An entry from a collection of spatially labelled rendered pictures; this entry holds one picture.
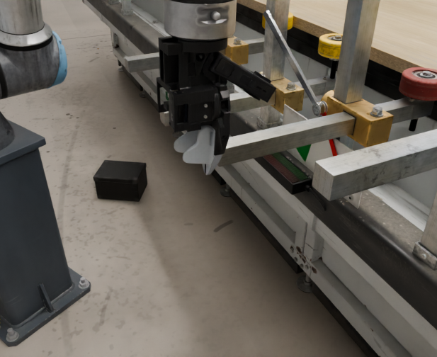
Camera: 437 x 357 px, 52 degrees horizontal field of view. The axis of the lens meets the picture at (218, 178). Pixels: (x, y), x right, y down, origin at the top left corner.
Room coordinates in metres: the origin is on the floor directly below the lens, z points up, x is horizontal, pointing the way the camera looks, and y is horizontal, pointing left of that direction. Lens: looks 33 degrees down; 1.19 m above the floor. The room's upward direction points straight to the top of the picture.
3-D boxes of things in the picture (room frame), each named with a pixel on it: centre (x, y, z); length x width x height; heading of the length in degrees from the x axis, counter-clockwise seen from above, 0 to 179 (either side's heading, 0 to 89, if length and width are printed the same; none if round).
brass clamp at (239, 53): (1.18, -0.03, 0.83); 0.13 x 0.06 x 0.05; 25
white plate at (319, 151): (0.76, -0.20, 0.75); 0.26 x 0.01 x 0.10; 25
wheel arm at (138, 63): (1.14, 0.02, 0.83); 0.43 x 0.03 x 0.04; 115
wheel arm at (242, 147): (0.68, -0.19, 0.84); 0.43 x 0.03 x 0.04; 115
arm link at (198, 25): (0.58, 0.02, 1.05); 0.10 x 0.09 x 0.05; 25
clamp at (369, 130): (0.73, -0.24, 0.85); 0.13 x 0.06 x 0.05; 25
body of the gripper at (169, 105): (0.58, 0.03, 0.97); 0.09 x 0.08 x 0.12; 115
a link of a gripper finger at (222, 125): (0.57, 0.00, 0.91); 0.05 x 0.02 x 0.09; 25
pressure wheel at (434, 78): (0.77, -0.37, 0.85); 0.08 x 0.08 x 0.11
